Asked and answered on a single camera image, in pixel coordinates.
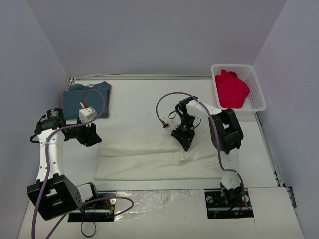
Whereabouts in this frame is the aluminium table rail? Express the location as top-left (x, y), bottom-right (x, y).
top-left (71, 73), bottom-right (212, 81)

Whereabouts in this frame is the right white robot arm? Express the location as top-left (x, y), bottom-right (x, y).
top-left (171, 97), bottom-right (244, 206)

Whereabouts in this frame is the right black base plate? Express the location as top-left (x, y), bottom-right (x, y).
top-left (204, 189), bottom-right (254, 220)

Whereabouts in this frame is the white t shirt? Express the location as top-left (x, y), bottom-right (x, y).
top-left (95, 135), bottom-right (222, 181)

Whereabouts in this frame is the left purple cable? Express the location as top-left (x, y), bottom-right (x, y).
top-left (31, 89), bottom-right (134, 239)

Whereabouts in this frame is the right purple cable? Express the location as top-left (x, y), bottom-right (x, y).
top-left (156, 92), bottom-right (250, 207)

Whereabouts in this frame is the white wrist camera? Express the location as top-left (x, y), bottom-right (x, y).
top-left (79, 107), bottom-right (98, 123)
top-left (163, 119), bottom-right (179, 130)

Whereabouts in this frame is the purple cable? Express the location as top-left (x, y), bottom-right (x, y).
top-left (156, 92), bottom-right (250, 207)
top-left (31, 89), bottom-right (134, 239)

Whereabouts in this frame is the red t shirt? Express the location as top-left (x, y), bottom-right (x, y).
top-left (215, 69), bottom-right (250, 109)

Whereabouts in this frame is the white plastic basket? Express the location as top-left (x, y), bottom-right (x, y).
top-left (211, 64), bottom-right (267, 114)

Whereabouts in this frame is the folded teal t shirt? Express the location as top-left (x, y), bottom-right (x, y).
top-left (63, 81), bottom-right (112, 120)

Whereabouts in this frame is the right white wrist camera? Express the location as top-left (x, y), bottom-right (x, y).
top-left (163, 119), bottom-right (179, 130)

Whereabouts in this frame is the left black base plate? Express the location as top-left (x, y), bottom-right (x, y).
top-left (67, 198), bottom-right (117, 223)

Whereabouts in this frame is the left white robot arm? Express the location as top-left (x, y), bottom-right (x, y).
top-left (27, 107), bottom-right (102, 221)

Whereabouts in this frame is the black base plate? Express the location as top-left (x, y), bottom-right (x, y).
top-left (204, 189), bottom-right (254, 220)
top-left (67, 198), bottom-right (117, 223)

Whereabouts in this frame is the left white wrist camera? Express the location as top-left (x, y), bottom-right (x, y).
top-left (79, 107), bottom-right (98, 123)

